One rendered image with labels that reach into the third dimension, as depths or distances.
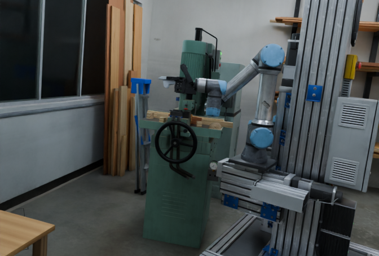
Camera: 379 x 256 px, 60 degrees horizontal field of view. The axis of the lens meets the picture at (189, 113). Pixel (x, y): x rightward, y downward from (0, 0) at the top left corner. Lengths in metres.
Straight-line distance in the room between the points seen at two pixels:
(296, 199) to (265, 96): 0.53
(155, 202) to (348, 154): 1.37
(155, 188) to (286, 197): 1.09
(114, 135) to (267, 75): 2.42
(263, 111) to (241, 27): 3.16
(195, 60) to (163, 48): 2.68
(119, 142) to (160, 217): 1.50
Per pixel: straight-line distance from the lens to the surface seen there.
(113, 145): 3.81
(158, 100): 5.04
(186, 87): 1.72
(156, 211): 2.54
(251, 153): 1.86
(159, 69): 5.02
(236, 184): 1.94
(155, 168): 2.43
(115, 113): 3.74
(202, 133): 2.30
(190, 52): 2.37
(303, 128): 1.96
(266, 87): 1.70
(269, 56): 1.68
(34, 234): 1.62
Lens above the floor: 1.29
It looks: 7 degrees down
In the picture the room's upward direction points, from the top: 6 degrees clockwise
